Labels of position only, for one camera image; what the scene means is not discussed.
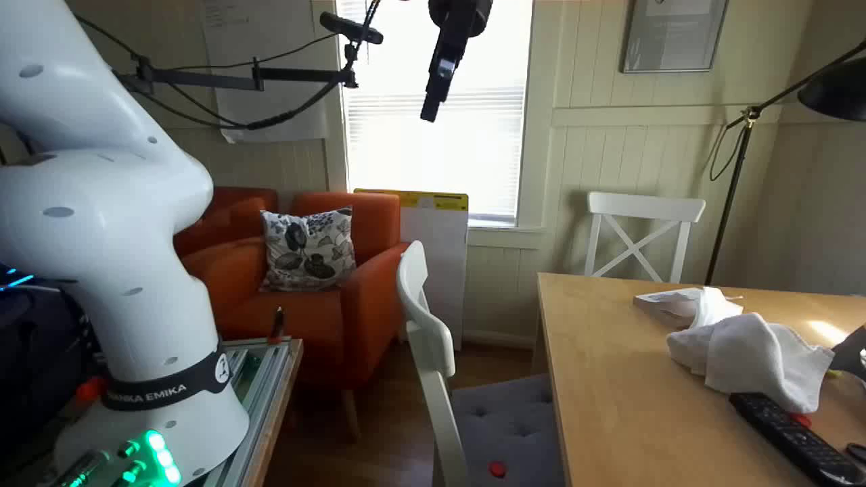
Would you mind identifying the small red round object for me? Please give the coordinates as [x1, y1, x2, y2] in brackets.
[488, 461, 507, 478]

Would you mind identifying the black floor lamp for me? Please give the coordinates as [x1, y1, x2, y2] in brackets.
[702, 37, 866, 287]

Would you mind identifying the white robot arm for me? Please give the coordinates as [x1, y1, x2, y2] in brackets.
[0, 0, 248, 481]

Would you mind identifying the orange armchair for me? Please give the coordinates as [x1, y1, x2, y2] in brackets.
[174, 189, 407, 390]

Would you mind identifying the black remote control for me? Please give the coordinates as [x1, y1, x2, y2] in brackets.
[727, 393, 866, 487]

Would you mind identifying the black dark object at table edge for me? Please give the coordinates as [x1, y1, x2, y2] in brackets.
[830, 325, 866, 382]

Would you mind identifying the white wooden chair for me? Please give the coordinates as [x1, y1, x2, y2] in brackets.
[396, 241, 472, 487]

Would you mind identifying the white board with yellow strip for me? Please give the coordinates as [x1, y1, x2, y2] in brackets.
[396, 189, 469, 340]

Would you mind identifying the framed picture on wall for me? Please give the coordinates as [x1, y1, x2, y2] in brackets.
[619, 0, 727, 76]

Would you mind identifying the floral patterned pillow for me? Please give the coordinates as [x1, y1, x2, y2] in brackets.
[262, 208, 357, 293]

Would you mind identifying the white paper on wall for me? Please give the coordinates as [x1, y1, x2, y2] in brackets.
[202, 0, 327, 121]

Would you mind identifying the white chair by wall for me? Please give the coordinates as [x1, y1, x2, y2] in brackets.
[585, 193, 707, 283]

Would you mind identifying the white crumpled cloth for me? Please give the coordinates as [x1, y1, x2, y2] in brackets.
[635, 287, 834, 413]

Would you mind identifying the grey seat cushion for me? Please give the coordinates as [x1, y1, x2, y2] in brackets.
[451, 374, 566, 487]

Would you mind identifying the robot base stand with lights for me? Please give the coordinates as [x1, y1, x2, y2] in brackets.
[0, 264, 305, 487]

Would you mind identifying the wooden dining table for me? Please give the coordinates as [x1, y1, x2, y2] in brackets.
[535, 271, 866, 487]

